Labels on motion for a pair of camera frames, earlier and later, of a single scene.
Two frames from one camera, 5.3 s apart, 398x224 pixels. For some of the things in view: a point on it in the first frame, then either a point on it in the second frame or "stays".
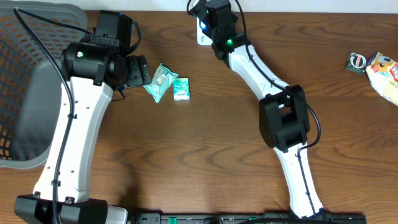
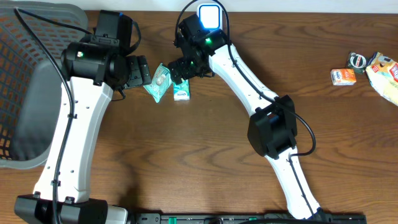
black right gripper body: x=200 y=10 → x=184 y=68
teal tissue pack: x=181 y=88 stays
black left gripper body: x=138 y=74 stays
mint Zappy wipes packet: x=162 y=79 stays
